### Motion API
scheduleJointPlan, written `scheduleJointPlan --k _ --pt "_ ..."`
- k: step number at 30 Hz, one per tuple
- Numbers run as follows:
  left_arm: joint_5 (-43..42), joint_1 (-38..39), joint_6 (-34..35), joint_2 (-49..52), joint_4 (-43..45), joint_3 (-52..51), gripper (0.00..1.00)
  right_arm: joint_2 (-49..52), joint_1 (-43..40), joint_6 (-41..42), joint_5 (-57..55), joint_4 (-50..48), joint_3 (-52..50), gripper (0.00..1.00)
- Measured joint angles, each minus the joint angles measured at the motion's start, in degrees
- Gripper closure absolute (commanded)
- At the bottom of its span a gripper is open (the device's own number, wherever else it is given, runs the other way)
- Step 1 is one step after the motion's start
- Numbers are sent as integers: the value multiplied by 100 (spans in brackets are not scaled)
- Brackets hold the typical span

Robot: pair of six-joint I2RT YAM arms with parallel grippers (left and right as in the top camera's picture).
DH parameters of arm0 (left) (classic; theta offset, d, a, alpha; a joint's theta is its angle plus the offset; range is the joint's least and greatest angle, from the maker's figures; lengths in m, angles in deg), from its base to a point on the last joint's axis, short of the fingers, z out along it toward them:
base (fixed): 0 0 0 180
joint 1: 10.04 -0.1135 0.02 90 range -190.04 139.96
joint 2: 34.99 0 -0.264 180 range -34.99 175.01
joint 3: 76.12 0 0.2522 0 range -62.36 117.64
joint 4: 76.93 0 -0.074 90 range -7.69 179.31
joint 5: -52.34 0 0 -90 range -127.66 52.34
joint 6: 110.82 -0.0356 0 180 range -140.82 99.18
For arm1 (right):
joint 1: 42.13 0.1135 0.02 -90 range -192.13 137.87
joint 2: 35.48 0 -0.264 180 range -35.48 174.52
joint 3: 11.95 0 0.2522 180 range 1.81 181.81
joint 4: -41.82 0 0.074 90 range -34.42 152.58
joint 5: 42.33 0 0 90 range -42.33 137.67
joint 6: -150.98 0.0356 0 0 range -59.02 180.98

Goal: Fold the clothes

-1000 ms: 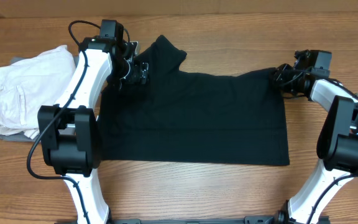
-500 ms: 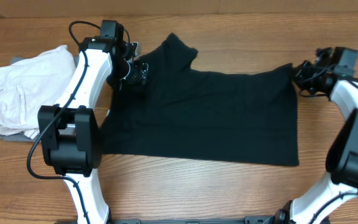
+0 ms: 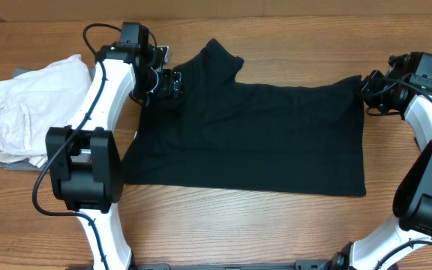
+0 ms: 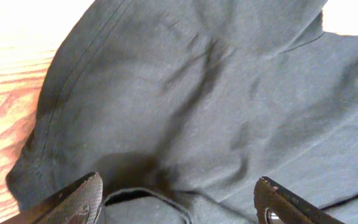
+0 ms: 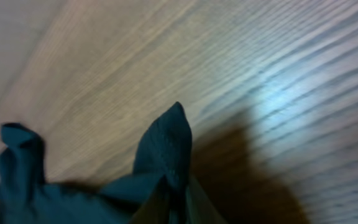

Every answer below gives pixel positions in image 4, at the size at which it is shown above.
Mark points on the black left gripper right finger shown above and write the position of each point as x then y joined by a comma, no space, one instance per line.
276,204

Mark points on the black t-shirt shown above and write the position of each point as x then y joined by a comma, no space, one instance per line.
181,106

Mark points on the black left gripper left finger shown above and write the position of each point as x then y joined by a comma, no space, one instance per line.
77,203

